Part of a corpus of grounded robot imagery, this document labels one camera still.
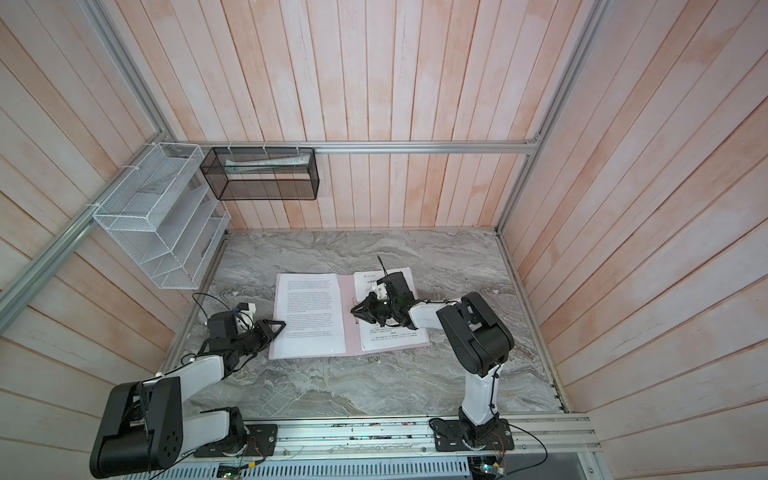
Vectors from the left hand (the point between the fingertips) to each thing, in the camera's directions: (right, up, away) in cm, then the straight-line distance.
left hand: (284, 329), depth 89 cm
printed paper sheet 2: (+27, -2, +1) cm, 27 cm away
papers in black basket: (-15, +50, +1) cm, 52 cm away
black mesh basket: (-13, +53, +17) cm, 57 cm away
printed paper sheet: (+6, +6, +7) cm, 11 cm away
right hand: (+20, +5, +2) cm, 21 cm away
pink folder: (+20, -1, +4) cm, 20 cm away
